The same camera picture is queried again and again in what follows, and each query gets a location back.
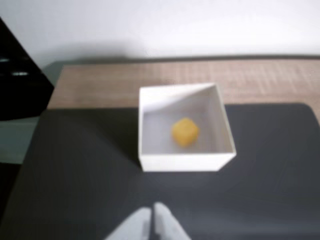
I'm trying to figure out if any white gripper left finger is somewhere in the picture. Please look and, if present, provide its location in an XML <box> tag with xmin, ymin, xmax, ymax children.
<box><xmin>103</xmin><ymin>206</ymin><xmax>152</xmax><ymax>240</ymax></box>

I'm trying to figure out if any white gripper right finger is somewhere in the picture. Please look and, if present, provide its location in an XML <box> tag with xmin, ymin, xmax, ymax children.
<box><xmin>152</xmin><ymin>201</ymin><xmax>192</xmax><ymax>240</ymax></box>

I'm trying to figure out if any yellow cube block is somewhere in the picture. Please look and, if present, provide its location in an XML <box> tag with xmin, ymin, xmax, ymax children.
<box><xmin>171</xmin><ymin>117</ymin><xmax>201</xmax><ymax>148</ymax></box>

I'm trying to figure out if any white open box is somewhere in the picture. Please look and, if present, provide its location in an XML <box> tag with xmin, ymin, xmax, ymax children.
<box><xmin>138</xmin><ymin>82</ymin><xmax>237</xmax><ymax>173</ymax></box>

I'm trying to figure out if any dark grey mat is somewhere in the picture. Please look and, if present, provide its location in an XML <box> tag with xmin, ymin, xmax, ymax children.
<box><xmin>0</xmin><ymin>102</ymin><xmax>320</xmax><ymax>240</ymax></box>

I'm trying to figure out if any large black object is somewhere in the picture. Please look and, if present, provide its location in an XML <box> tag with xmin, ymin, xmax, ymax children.
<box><xmin>0</xmin><ymin>16</ymin><xmax>55</xmax><ymax>122</ymax></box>

